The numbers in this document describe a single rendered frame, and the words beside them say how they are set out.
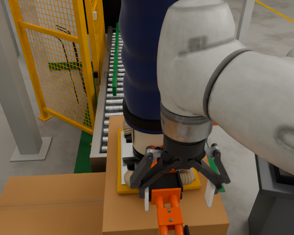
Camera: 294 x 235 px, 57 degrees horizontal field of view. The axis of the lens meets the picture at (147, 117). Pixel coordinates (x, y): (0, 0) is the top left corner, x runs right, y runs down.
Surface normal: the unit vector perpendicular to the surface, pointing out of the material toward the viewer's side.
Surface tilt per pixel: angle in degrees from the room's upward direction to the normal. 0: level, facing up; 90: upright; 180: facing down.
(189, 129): 90
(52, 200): 0
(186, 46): 85
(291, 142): 81
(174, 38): 73
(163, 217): 0
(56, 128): 0
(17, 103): 90
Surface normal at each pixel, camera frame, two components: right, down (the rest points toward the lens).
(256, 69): -0.36, -0.60
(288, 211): -0.22, 0.58
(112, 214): 0.00, -0.80
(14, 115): 0.07, 0.60
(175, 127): -0.55, 0.50
